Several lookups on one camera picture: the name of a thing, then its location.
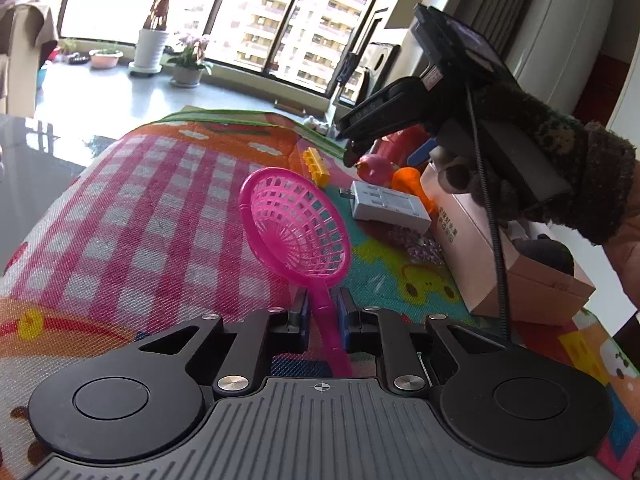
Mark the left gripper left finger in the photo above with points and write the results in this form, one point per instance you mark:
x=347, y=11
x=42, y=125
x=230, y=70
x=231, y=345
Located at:
x=249, y=346

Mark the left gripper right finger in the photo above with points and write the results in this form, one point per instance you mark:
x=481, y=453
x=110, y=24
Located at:
x=382, y=333

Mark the pink toy racket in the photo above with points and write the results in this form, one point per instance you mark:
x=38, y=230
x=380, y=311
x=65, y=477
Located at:
x=295, y=231

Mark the gloved right hand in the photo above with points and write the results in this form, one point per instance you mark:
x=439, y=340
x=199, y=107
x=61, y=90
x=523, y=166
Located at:
x=600, y=166

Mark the purple crystal toy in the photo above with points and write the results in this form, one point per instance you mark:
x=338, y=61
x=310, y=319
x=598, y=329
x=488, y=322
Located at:
x=421, y=248

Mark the white air conditioner unit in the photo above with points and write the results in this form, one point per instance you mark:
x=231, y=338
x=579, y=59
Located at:
x=553, y=53

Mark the white charger box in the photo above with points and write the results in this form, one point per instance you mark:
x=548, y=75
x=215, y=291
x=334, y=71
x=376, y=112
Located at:
x=374, y=203

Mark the pink toy pig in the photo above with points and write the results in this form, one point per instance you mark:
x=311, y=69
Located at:
x=375, y=169

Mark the colourful play mat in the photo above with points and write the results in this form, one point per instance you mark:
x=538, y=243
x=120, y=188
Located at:
x=149, y=235

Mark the yellow toy block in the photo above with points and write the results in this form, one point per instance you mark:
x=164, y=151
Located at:
x=316, y=167

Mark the pink flower pot plant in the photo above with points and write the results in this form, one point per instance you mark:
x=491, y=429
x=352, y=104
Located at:
x=190, y=64

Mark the tall plant in white pot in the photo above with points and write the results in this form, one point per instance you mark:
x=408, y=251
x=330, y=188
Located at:
x=151, y=41

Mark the pink basin planter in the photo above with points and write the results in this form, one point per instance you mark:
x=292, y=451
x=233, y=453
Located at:
x=104, y=59

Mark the beige sofa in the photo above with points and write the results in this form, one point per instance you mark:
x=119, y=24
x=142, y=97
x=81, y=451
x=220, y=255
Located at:
x=28, y=36

